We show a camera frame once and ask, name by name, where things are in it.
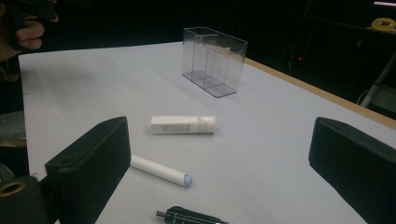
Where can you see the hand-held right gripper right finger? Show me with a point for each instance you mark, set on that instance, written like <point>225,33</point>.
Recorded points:
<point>358,168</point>

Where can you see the white metal stand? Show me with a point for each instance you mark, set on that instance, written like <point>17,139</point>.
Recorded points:
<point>378,82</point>

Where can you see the clear plastic organizer box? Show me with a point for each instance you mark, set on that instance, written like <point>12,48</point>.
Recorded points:
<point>214,62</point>

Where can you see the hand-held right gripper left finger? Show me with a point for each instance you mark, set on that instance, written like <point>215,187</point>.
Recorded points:
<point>90,161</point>

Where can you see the white pen with blue cap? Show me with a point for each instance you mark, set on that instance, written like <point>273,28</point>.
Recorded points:
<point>158,170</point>

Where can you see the yellow tape roll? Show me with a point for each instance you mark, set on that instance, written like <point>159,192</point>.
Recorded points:
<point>383,24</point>

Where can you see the white table cover sheet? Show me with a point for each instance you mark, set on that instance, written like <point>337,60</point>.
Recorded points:
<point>264,149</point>

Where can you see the white printed tube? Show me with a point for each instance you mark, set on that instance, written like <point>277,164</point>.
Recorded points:
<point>180,125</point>

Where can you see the black pen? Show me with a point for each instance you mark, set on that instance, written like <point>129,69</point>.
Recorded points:
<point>190,216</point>

